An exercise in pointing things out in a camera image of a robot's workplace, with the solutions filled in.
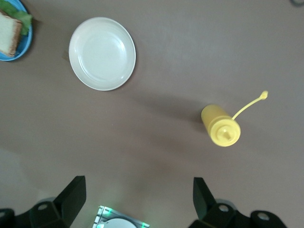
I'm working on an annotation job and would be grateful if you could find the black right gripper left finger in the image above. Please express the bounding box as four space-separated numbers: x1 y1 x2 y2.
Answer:
0 175 86 228

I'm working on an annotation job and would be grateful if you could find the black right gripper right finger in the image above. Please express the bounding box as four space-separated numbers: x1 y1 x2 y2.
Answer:
189 177 288 228

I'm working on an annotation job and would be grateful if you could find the yellow squeeze sauce bottle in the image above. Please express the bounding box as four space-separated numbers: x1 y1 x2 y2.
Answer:
200 90 269 147

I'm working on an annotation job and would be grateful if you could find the toasted white bread slice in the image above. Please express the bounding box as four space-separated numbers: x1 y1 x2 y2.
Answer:
0 9 23 58

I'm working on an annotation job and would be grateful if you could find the green lettuce leaf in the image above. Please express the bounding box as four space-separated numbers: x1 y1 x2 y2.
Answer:
0 0 33 36

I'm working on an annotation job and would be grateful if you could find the beige round plate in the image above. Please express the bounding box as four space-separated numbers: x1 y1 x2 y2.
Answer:
68 17 137 92

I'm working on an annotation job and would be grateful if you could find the blue round plate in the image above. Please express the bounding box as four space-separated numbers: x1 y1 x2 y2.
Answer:
0 0 33 62

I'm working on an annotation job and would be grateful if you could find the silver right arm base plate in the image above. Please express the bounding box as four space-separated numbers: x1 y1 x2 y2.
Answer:
91 205 151 228

